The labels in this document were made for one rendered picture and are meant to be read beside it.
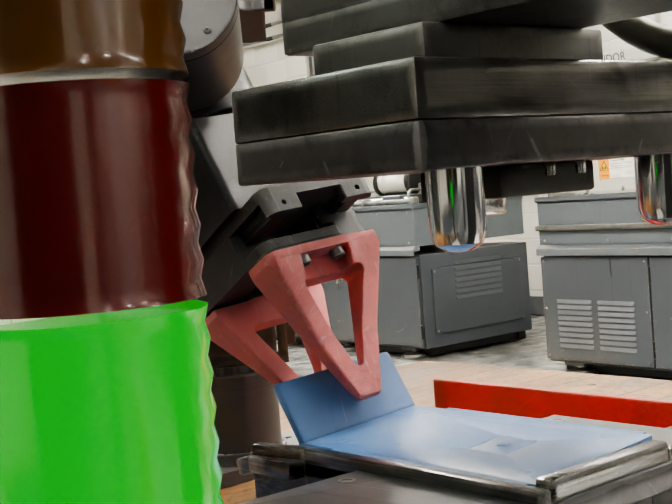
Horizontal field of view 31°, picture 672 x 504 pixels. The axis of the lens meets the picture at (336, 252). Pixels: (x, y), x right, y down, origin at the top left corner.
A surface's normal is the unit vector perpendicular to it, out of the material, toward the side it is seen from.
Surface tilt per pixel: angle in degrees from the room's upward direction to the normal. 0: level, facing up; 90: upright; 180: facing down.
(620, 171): 90
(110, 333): 104
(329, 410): 60
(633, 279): 90
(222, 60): 136
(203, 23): 70
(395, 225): 90
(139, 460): 76
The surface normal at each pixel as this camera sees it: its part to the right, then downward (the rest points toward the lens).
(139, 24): 0.66, -0.26
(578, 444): -0.13, -0.99
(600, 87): 0.65, -0.01
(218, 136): 0.49, -0.47
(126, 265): 0.45, -0.23
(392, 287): -0.80, 0.09
